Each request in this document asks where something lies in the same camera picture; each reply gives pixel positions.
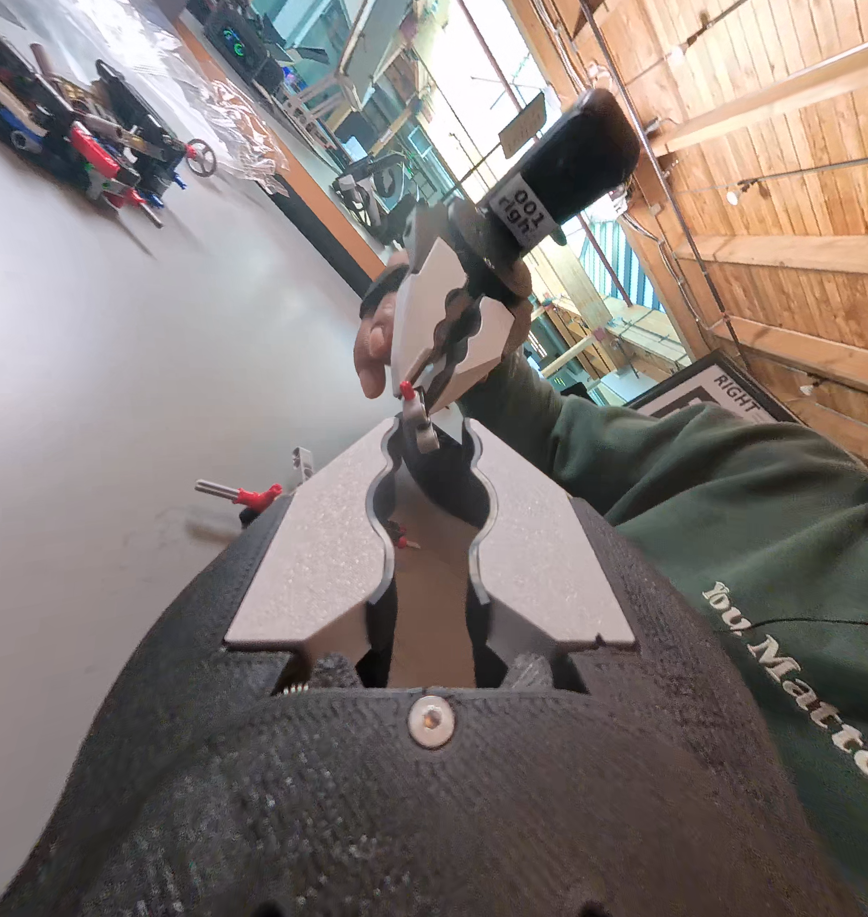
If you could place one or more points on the lego car chassis assembly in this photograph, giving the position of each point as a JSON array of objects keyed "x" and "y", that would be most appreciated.
[{"x": 69, "y": 136}]

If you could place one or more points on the grey hanging sign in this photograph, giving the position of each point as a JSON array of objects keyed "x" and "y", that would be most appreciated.
[{"x": 522, "y": 125}]

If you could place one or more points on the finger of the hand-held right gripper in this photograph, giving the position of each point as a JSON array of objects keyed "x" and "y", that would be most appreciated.
[
  {"x": 488, "y": 337},
  {"x": 423, "y": 308}
]

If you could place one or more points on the grey lego gearbox assembly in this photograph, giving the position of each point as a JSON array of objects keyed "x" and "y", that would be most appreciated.
[{"x": 258, "y": 494}]

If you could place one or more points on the long hanging lamp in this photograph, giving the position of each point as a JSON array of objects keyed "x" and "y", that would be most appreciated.
[{"x": 377, "y": 36}]

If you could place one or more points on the person's green hoodie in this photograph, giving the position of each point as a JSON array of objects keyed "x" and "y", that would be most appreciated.
[{"x": 799, "y": 680}]

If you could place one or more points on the orange edged background table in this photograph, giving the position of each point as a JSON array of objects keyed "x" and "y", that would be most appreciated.
[{"x": 319, "y": 193}]

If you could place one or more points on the clear plastic bag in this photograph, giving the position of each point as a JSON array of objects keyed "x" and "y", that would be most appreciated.
[{"x": 233, "y": 107}]

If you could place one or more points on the person's right forearm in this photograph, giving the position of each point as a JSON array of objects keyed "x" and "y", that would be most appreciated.
[{"x": 656, "y": 465}]

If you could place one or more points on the black device green lights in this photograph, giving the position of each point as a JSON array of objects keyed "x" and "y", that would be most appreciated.
[{"x": 237, "y": 32}]

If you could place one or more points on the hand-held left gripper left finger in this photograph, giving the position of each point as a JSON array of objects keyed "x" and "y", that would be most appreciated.
[{"x": 312, "y": 566}]

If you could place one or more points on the white ceiling box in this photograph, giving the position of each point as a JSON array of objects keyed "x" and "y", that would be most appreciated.
[{"x": 613, "y": 202}]

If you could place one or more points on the black and white headset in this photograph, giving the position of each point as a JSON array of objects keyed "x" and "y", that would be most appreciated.
[{"x": 366, "y": 190}]

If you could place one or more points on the grey lego connector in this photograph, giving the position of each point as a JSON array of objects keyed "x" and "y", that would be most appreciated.
[
  {"x": 416, "y": 410},
  {"x": 427, "y": 437}
]

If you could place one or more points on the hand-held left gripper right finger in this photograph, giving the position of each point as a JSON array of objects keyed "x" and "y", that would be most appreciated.
[{"x": 548, "y": 573}]

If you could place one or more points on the white wooden stand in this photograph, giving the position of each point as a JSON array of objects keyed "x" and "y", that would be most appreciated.
[{"x": 312, "y": 107}]

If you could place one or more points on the black framed white sign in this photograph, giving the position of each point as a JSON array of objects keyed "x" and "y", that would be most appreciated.
[{"x": 720, "y": 390}]

